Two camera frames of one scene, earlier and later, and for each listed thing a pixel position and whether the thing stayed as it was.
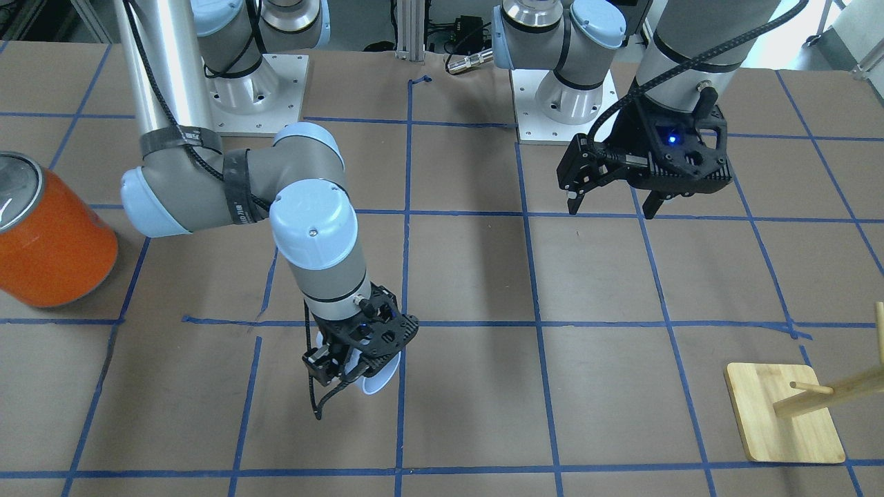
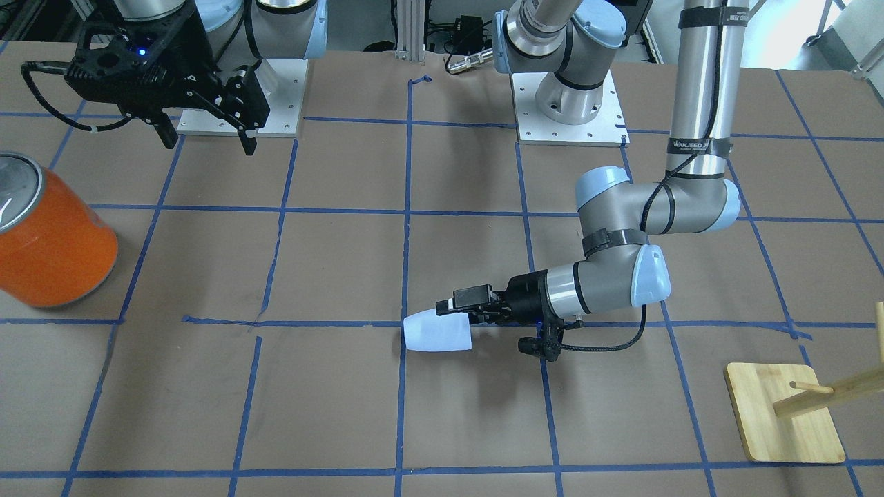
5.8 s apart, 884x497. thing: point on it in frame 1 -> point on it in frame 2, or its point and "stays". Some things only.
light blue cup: [373, 383] -> [426, 330]
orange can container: [56, 247] stays
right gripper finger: [354, 373] -> [166, 131]
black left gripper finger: [652, 203] -> [472, 297]
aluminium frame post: [411, 18] stays
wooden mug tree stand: [785, 417] stays
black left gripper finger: [574, 200] -> [447, 307]
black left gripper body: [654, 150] -> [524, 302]
